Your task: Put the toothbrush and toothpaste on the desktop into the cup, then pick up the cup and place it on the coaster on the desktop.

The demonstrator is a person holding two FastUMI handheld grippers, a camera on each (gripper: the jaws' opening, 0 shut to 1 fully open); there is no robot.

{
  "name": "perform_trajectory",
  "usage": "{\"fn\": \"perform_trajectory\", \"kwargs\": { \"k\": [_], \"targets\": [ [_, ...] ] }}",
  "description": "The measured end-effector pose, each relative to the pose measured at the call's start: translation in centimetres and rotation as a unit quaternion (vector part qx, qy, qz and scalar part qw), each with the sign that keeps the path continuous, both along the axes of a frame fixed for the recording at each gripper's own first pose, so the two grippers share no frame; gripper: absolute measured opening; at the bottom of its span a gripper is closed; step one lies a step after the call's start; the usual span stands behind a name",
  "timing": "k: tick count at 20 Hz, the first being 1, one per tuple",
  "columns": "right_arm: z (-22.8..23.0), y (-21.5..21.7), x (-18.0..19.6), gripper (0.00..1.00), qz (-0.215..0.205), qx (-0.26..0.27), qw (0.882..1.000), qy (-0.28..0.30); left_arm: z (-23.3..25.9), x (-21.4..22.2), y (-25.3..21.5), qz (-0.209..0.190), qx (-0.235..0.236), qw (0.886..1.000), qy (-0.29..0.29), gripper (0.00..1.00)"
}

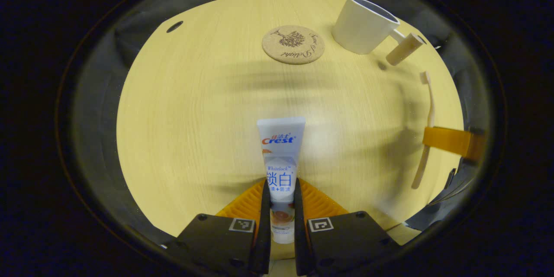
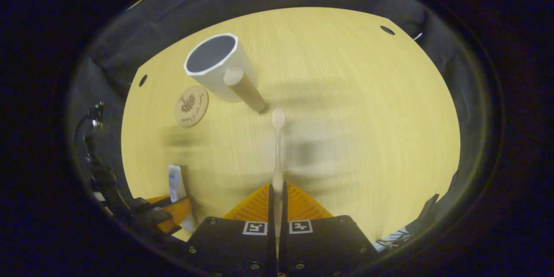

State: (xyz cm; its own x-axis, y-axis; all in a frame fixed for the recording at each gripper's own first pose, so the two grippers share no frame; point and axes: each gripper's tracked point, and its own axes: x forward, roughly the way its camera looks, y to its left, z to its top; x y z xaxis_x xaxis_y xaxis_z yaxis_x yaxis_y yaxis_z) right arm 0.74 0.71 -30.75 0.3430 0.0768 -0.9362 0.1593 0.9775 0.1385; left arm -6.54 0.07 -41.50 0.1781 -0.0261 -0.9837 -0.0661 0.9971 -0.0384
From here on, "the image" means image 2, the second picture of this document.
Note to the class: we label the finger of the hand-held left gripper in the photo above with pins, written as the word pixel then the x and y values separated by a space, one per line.
pixel 177 208
pixel 169 227

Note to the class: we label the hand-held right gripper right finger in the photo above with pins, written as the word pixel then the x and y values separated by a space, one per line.
pixel 324 251

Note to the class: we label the white toothpaste tube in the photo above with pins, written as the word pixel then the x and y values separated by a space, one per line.
pixel 176 184

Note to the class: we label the white cup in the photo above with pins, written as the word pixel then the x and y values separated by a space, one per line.
pixel 216 80

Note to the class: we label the round wooden coaster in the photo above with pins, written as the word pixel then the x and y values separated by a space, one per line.
pixel 191 106

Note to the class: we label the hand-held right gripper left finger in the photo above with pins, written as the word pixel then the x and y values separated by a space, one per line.
pixel 233 251

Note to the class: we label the beige toothbrush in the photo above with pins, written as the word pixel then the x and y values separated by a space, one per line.
pixel 278 138

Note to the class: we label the light wooden desktop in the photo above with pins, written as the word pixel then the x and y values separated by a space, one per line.
pixel 368 117

